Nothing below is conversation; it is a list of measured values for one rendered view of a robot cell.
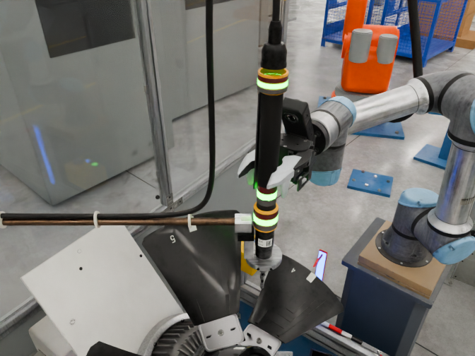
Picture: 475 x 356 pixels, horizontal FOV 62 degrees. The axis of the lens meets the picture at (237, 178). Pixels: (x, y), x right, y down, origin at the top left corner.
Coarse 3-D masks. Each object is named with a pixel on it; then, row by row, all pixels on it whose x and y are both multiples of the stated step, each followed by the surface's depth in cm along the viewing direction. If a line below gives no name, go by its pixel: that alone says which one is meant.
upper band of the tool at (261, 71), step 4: (260, 72) 55; (264, 72) 58; (268, 72) 58; (272, 72) 58; (276, 72) 58; (280, 72) 57; (284, 72) 57; (264, 76) 54; (268, 76) 54; (272, 76) 54; (276, 76) 54; (280, 76) 54; (284, 76) 54; (264, 88) 55; (280, 88) 55
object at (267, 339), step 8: (248, 328) 94; (256, 328) 94; (248, 336) 92; (256, 336) 92; (264, 336) 92; (272, 336) 92; (240, 344) 90; (248, 344) 90; (256, 344) 90; (264, 344) 90; (272, 344) 90; (280, 344) 90; (272, 352) 89
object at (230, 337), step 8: (216, 320) 86; (224, 320) 85; (232, 320) 85; (200, 328) 86; (208, 328) 86; (216, 328) 85; (224, 328) 85; (240, 328) 85; (216, 336) 85; (224, 336) 85; (232, 336) 85; (240, 336) 85; (208, 344) 86; (216, 344) 85; (224, 344) 85; (232, 344) 85
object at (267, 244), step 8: (272, 24) 51; (280, 24) 52; (272, 32) 52; (280, 32) 52; (272, 40) 52; (280, 40) 53; (264, 48) 53; (272, 48) 52; (280, 48) 52; (264, 56) 53; (272, 56) 53; (280, 56) 53; (264, 64) 54; (272, 64) 53; (280, 64) 53; (256, 232) 71; (264, 232) 70; (272, 232) 71; (256, 240) 72; (264, 240) 71; (272, 240) 72; (256, 248) 74; (264, 248) 72; (272, 248) 74; (264, 256) 74
